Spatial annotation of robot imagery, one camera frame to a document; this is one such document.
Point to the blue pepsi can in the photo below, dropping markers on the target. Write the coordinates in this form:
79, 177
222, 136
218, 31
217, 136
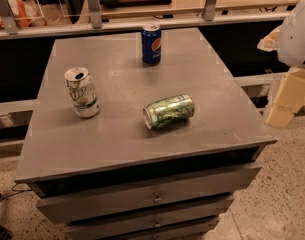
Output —
151, 44

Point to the right metal bracket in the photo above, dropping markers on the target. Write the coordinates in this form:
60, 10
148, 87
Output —
208, 12

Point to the grey drawer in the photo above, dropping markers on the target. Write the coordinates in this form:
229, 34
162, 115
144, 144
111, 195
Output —
172, 231
129, 197
155, 218

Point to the top grey drawer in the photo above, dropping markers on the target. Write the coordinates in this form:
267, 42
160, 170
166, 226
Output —
129, 197

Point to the middle grey drawer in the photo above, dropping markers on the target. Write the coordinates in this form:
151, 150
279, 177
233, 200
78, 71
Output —
155, 218

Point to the metal bracket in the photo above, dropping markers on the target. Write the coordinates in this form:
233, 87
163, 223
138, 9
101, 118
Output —
9, 22
208, 12
95, 13

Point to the orange white bag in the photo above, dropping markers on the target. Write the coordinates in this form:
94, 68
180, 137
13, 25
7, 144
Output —
26, 14

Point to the grey drawer cabinet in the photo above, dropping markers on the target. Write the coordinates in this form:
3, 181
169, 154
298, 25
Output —
66, 154

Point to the green crushed soda can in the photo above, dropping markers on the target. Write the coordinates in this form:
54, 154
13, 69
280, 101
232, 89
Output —
166, 111

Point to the left metal bracket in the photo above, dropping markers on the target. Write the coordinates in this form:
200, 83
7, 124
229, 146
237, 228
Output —
9, 22

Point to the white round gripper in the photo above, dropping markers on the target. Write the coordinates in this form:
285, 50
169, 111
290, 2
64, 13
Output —
296, 39

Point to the bottom grey drawer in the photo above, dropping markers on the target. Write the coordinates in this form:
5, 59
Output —
172, 231

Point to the middle metal bracket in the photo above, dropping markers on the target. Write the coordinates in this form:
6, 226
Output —
95, 13

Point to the white green 7up can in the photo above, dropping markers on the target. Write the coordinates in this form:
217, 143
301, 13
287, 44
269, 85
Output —
81, 88

